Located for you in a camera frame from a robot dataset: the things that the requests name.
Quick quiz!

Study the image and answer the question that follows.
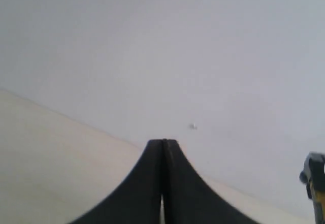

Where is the small white wall hook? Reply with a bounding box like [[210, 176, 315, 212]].
[[188, 123, 198, 130]]

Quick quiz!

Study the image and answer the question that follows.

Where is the yellow black claw hammer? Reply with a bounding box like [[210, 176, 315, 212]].
[[299, 152, 324, 224]]

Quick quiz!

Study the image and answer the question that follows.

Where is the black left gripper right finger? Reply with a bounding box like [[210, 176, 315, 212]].
[[162, 139, 257, 224]]

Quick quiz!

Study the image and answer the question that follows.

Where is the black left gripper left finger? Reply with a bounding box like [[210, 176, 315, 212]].
[[72, 139, 163, 224]]

